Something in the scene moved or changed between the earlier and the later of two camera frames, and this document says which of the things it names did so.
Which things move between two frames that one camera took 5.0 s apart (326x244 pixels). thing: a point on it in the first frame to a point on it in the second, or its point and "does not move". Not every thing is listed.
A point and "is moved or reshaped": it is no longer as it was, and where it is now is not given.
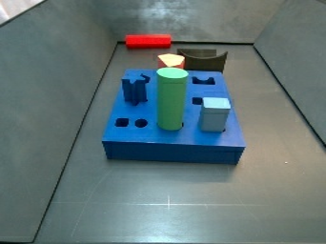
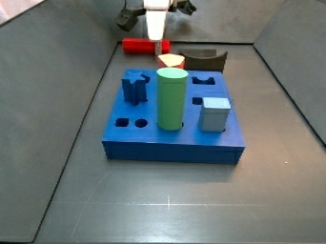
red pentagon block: x=169 y=60 does not move
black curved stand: x=203 y=59 does not move
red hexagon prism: x=148 y=41 is moved or reshaped
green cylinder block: x=171 y=97 does not move
